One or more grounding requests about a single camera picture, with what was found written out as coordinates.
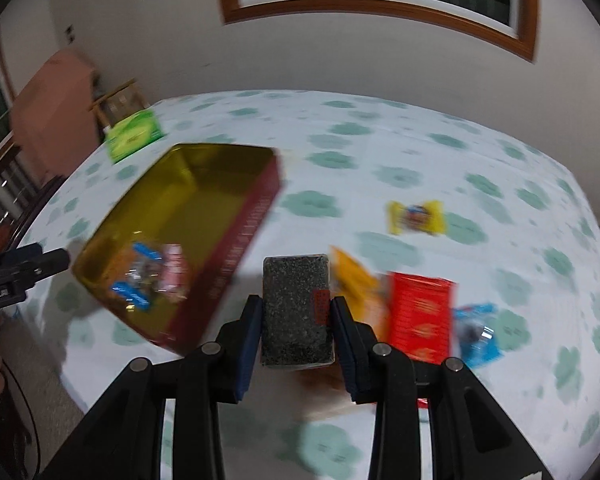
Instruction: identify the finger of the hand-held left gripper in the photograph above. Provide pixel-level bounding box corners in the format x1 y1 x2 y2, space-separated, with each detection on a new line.
0 242 43 268
15 249 71 286

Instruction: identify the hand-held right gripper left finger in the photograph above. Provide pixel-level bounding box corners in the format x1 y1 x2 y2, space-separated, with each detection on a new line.
37 295 263 480

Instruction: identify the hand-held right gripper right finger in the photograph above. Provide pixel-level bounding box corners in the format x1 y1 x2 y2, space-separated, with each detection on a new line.
330 297 556 480

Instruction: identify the dark speckled snack block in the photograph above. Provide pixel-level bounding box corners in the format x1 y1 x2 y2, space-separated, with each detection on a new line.
261 254 337 368

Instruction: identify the orange snack packet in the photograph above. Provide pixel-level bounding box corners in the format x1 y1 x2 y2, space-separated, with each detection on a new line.
330 247 388 338

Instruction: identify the red snack packet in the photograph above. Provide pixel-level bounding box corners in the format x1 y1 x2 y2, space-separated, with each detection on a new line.
387 272 454 366

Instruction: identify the clear packet with blue ends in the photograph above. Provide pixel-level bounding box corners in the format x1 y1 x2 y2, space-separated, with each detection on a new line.
110 242 154 313

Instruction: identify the light blue snack packet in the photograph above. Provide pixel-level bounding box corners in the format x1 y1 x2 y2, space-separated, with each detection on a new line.
452 302 504 369

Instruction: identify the maroon tin box gold inside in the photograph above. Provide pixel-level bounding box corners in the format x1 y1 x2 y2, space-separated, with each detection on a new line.
72 143 286 356

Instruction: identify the dark wooden chair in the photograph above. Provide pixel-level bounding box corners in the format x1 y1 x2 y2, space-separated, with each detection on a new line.
0 175 67 261

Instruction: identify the yellow candy packet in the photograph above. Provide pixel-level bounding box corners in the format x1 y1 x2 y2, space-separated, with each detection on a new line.
387 200 446 236

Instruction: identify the green tissue pack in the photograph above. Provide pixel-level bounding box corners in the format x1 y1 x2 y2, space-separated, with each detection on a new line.
105 110 166 163

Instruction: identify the wooden framed window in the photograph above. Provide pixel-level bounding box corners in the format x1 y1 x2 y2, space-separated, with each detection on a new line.
215 0 538 62

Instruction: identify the black cable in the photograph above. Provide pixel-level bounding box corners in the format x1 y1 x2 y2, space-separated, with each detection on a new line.
0 360 37 478

